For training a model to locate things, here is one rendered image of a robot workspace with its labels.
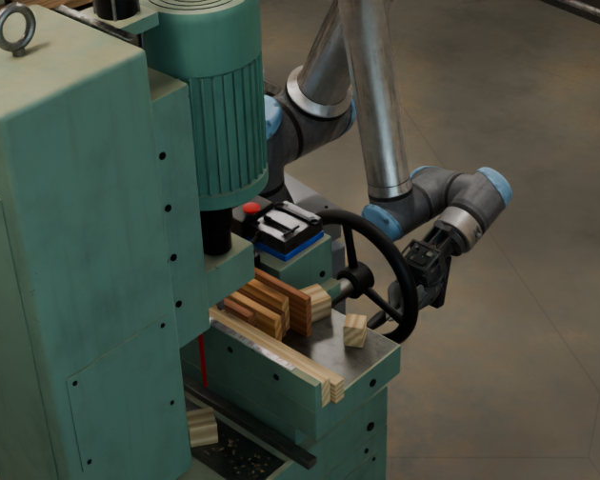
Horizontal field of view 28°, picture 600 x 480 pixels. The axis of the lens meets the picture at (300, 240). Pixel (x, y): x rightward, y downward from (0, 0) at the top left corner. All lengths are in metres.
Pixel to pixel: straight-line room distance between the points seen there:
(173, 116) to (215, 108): 0.07
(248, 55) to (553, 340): 1.93
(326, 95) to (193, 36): 1.03
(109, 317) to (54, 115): 0.32
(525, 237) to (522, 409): 0.77
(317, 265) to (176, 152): 0.53
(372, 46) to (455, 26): 2.84
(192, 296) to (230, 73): 0.35
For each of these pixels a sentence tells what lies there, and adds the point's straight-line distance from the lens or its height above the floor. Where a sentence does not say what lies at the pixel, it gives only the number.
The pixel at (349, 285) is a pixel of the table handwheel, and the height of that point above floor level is 0.82.
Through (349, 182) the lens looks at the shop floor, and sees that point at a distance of 4.01.
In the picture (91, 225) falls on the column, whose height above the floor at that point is 1.32.
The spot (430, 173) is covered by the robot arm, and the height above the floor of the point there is 0.84.
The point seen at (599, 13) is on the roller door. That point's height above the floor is 0.05.
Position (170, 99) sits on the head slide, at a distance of 1.59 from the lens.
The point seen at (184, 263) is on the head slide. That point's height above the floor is 1.15.
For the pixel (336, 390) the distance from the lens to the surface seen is 1.82.
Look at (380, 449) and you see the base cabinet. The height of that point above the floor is 0.66.
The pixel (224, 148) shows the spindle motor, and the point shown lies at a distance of 1.69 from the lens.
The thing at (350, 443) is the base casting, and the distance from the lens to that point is 2.01.
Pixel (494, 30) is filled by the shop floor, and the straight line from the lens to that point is 5.05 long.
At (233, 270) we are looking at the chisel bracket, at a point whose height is 1.04.
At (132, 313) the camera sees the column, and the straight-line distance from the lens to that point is 1.63.
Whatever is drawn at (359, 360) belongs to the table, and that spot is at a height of 0.90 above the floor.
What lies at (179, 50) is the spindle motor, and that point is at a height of 1.46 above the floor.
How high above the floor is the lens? 2.16
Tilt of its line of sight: 35 degrees down
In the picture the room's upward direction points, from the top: 2 degrees counter-clockwise
